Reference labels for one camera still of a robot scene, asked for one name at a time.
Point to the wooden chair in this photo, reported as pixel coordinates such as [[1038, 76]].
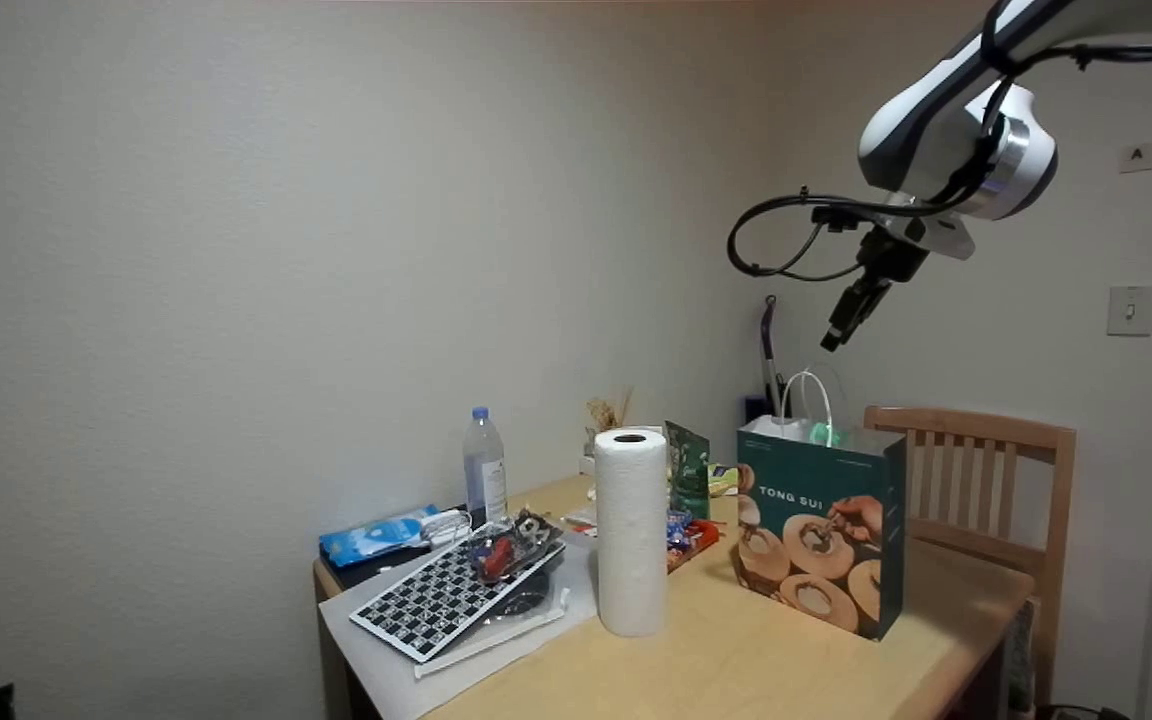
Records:
[[988, 493]]

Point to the clear plastic water bottle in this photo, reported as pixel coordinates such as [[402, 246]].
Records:
[[484, 472]]

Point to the teal printed paper bag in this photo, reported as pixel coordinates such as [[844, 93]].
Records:
[[821, 535]]

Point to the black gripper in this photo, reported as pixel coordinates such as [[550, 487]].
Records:
[[887, 272]]

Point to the small red object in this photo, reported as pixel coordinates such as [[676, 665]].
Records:
[[496, 556]]

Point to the orange red snack packet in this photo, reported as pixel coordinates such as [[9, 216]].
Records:
[[693, 543]]

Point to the small white wall plate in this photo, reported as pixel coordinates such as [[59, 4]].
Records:
[[1136, 159]]

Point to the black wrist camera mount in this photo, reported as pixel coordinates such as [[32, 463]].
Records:
[[931, 239]]

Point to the wooden chopsticks bunch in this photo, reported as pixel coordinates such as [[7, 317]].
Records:
[[611, 407]]

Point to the dark green box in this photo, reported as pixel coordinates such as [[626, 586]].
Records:
[[687, 465]]

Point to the blue tissue packet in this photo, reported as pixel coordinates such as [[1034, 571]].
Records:
[[377, 543]]

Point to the black white checkerboard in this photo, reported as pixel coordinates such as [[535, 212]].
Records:
[[448, 592]]

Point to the white paper towel roll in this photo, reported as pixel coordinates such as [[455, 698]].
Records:
[[631, 535]]

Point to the white wall switch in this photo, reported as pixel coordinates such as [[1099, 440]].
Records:
[[1129, 310]]

